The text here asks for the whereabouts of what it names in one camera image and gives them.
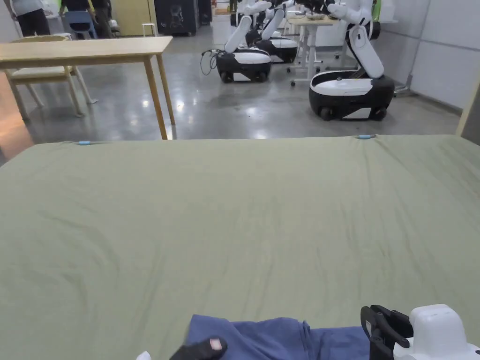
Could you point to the black cabinet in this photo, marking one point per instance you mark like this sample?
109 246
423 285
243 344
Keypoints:
174 17

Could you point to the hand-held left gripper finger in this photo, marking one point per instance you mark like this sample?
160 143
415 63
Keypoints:
198 348

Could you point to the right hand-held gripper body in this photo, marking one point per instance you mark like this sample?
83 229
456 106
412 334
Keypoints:
438 333

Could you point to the bed with pale green sheet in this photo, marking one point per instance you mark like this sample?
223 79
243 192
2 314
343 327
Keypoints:
232 225

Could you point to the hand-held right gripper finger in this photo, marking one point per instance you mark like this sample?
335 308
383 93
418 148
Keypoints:
379 348
390 322

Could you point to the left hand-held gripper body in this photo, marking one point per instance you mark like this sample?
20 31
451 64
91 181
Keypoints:
144 356

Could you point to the desk with white legs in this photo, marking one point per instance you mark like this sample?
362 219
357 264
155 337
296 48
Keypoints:
309 37

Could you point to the white and black wheeled robot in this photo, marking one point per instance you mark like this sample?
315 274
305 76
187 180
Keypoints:
243 62
279 45

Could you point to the dark blue shirt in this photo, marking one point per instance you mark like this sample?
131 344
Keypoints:
270 339

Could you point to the large white and black robot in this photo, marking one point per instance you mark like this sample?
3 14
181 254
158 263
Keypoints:
360 86

